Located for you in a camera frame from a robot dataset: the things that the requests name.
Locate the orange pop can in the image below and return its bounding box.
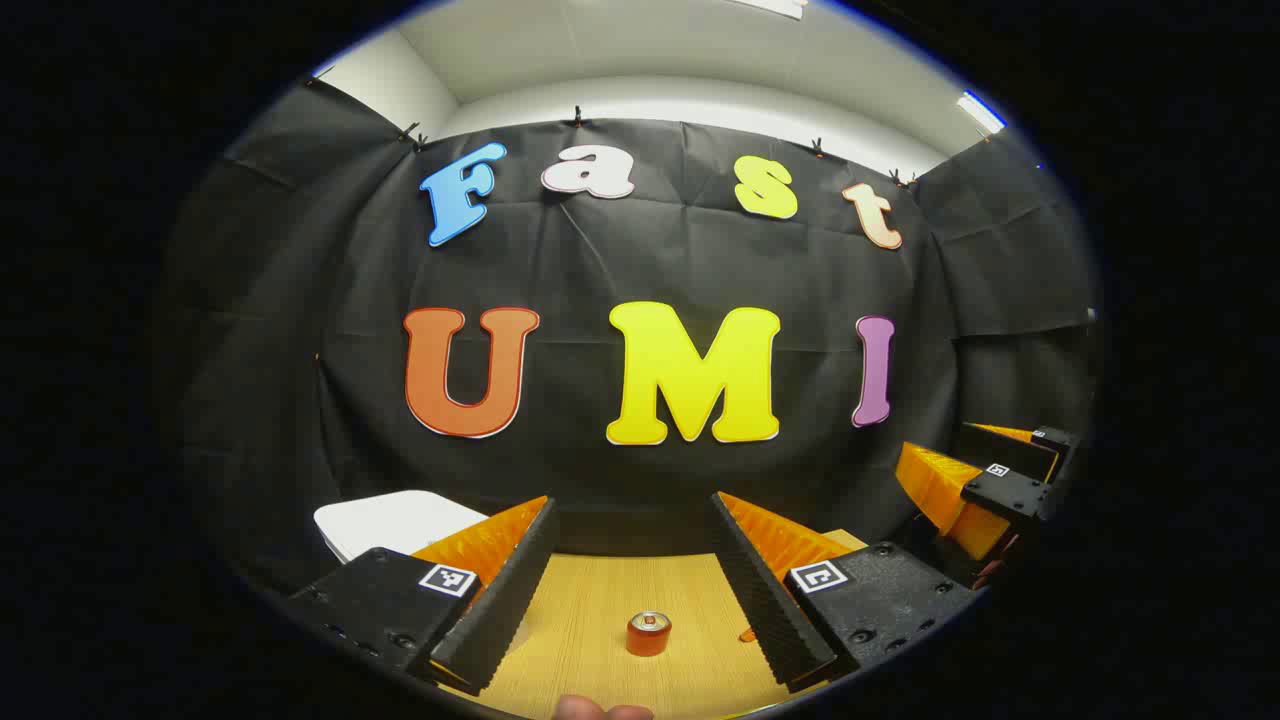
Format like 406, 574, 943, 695
627, 611, 673, 658

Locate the white garbage bin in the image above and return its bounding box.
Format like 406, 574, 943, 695
313, 489, 491, 566

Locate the wooden desktop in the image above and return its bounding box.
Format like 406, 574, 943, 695
440, 528, 871, 720

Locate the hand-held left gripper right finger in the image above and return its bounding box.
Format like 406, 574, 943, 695
712, 491, 979, 694

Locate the black backdrop cloth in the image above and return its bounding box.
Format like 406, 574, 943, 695
155, 78, 1101, 601

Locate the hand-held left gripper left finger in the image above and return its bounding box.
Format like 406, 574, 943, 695
290, 495, 558, 697

